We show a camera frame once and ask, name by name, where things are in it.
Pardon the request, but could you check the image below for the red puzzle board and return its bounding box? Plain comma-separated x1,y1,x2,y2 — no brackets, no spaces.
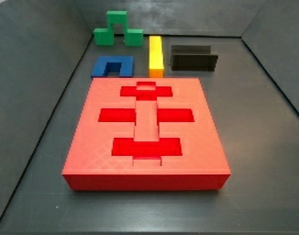
62,78,230,191

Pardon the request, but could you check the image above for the yellow long bar block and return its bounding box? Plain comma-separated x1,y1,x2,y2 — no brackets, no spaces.
148,36,164,78

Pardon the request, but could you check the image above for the blue U-shaped block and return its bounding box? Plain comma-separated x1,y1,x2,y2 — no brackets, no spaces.
90,56,133,78

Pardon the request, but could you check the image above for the green stepped block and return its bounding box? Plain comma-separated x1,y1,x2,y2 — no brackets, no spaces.
93,11,142,47

